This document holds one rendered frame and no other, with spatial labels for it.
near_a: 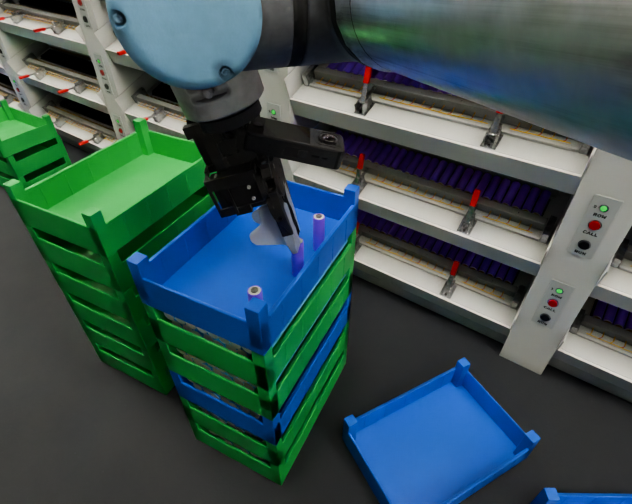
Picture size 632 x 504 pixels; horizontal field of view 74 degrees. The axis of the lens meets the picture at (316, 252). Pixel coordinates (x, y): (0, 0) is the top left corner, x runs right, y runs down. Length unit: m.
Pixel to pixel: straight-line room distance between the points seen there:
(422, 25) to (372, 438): 0.82
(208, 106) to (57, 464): 0.78
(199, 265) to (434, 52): 0.52
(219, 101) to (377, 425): 0.71
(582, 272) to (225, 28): 0.77
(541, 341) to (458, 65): 0.90
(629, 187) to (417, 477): 0.62
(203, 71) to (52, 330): 1.03
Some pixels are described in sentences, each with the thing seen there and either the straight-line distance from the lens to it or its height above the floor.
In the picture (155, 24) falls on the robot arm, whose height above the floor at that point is 0.77.
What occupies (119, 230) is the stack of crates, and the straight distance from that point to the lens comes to 0.73.
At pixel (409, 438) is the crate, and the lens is 0.94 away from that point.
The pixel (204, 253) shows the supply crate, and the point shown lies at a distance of 0.68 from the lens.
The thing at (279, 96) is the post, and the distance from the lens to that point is 1.03.
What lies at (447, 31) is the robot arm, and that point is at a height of 0.79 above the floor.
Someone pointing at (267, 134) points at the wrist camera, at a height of 0.63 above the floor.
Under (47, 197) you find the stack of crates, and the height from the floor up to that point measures 0.42.
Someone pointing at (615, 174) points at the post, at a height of 0.50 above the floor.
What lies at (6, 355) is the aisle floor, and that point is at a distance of 1.26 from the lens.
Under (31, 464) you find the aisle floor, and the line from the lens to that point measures 1.05.
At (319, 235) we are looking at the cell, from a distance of 0.64.
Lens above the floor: 0.83
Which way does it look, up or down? 40 degrees down
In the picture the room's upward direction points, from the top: straight up
